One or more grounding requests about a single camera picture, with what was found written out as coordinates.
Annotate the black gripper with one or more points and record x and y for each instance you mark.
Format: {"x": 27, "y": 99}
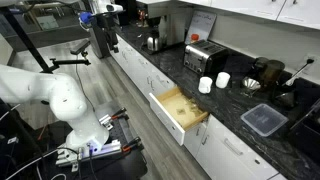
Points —
{"x": 107, "y": 24}

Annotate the white ceramic mug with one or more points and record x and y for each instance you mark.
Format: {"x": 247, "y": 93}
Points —
{"x": 222, "y": 80}
{"x": 205, "y": 86}

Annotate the wooden drawer with white front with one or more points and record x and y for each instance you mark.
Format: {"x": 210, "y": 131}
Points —
{"x": 190, "y": 113}

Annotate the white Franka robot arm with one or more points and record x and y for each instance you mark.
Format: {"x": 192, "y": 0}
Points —
{"x": 60, "y": 96}

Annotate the white drawer front with lock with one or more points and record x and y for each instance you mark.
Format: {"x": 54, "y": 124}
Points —
{"x": 156, "y": 78}

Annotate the black countertop appliance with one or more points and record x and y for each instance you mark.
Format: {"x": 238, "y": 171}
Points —
{"x": 306, "y": 133}

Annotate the small brown figurine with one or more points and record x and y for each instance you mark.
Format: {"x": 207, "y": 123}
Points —
{"x": 143, "y": 18}

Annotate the stainless steel coffee carafe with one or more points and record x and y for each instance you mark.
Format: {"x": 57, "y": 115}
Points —
{"x": 153, "y": 42}

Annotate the drip coffee maker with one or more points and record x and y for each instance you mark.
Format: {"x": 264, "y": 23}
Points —
{"x": 171, "y": 26}

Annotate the jar with orange lid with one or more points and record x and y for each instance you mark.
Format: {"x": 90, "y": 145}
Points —
{"x": 194, "y": 38}

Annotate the small whiteboard sign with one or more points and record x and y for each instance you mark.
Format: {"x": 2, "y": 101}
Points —
{"x": 201, "y": 23}

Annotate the stainless steel toaster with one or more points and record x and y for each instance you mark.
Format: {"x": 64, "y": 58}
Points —
{"x": 203, "y": 56}

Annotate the black robot stand platform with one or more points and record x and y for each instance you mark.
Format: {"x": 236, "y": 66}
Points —
{"x": 126, "y": 166}

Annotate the white upper cabinets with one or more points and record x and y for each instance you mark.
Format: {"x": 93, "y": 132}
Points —
{"x": 246, "y": 6}

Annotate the dark canister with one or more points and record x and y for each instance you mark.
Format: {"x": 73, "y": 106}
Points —
{"x": 260, "y": 66}

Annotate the dark brown glass jar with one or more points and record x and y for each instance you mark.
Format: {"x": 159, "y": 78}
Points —
{"x": 274, "y": 73}

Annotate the white base cabinet unit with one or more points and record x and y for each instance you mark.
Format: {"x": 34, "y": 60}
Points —
{"x": 226, "y": 166}

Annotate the black funnel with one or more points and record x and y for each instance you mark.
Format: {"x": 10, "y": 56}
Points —
{"x": 286, "y": 98}

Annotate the black camera tripod arm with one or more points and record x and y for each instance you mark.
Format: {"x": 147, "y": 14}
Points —
{"x": 30, "y": 45}

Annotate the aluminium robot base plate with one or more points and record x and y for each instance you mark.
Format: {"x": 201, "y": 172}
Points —
{"x": 103, "y": 150}

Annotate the white wall outlet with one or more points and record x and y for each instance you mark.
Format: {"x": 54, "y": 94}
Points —
{"x": 315, "y": 66}

